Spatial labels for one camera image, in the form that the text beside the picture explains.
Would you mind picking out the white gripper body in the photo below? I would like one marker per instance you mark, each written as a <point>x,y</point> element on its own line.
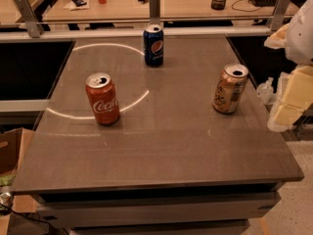
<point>301,36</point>

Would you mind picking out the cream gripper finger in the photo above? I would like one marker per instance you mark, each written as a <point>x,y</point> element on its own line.
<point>294,96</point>
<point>277,40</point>

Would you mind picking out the blue Pepsi can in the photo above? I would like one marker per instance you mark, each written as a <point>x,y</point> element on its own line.
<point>153,45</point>

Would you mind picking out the gold brown soda can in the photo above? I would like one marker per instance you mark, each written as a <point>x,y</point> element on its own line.
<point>230,88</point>

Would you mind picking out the orange Coca-Cola can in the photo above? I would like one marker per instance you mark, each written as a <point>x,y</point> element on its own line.
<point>101,94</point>

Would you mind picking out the clear sanitizer bottle left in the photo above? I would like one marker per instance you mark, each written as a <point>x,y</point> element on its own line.
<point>265,90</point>

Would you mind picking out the black mesh pen cup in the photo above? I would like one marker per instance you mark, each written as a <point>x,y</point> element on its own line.
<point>218,4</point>

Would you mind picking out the grey table drawer unit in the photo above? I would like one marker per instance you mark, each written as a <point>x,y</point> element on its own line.
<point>158,205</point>

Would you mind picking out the brown cardboard box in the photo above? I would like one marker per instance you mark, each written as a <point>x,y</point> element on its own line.
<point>13,145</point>

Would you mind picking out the grey metal bracket right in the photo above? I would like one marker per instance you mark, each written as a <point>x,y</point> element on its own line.
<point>277,18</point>

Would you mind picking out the grey metal bracket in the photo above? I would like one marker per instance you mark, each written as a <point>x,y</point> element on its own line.
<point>33,27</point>
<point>277,18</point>
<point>154,7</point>

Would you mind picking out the grey metal bracket middle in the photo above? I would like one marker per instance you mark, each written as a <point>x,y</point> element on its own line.
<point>154,7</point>

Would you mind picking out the grey metal bracket left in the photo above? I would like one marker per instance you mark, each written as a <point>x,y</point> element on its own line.
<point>33,27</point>

